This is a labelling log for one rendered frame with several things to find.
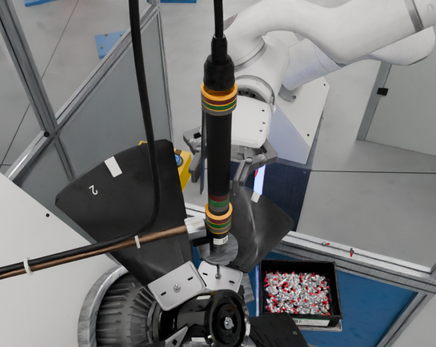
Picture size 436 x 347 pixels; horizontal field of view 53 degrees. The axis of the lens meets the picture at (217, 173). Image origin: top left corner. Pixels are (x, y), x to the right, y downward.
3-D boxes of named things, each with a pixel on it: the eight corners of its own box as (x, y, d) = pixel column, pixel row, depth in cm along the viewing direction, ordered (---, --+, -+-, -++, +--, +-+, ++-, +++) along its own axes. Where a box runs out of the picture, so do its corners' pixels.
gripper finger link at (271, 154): (287, 149, 68) (267, 171, 65) (246, 128, 71) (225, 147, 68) (288, 144, 67) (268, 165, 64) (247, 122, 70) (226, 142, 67)
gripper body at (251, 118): (275, 126, 76) (258, 173, 69) (218, 113, 78) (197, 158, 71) (279, 91, 70) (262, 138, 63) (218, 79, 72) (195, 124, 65)
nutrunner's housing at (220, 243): (211, 268, 80) (206, 49, 45) (205, 250, 82) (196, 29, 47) (231, 262, 80) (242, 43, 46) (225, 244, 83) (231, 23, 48)
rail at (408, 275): (149, 217, 147) (147, 203, 141) (154, 208, 149) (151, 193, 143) (433, 296, 128) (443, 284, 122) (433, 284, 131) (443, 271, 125)
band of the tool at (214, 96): (206, 120, 52) (206, 101, 50) (197, 98, 55) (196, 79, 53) (241, 113, 53) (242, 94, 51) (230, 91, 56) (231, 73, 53)
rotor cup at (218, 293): (193, 378, 85) (245, 382, 76) (141, 341, 78) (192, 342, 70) (217, 309, 94) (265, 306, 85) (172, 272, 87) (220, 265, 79)
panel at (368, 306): (177, 301, 197) (163, 216, 147) (177, 300, 197) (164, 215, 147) (363, 361, 180) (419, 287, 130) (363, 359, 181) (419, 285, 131)
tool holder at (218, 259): (193, 274, 76) (191, 244, 69) (184, 241, 81) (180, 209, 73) (243, 261, 78) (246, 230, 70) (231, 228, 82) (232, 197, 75)
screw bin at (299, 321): (257, 325, 120) (259, 314, 115) (256, 269, 131) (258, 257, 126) (337, 328, 119) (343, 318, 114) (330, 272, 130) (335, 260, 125)
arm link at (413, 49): (336, 23, 126) (420, -21, 110) (360, 83, 128) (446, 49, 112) (319, 29, 117) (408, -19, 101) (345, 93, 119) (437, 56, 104)
